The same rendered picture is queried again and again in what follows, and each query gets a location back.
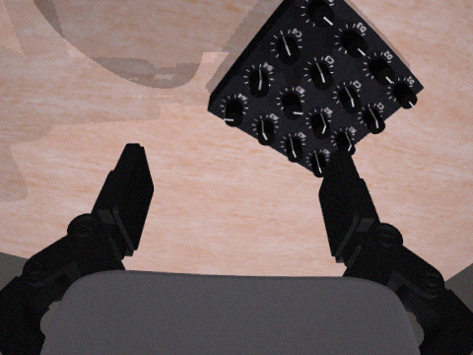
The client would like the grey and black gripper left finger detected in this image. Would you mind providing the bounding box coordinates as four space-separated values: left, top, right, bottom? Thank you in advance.
0 143 154 355

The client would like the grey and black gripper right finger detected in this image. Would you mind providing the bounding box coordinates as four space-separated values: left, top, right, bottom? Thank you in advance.
318 150 473 355

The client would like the black knob box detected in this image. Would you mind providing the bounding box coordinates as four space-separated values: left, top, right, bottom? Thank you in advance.
207 0 424 178

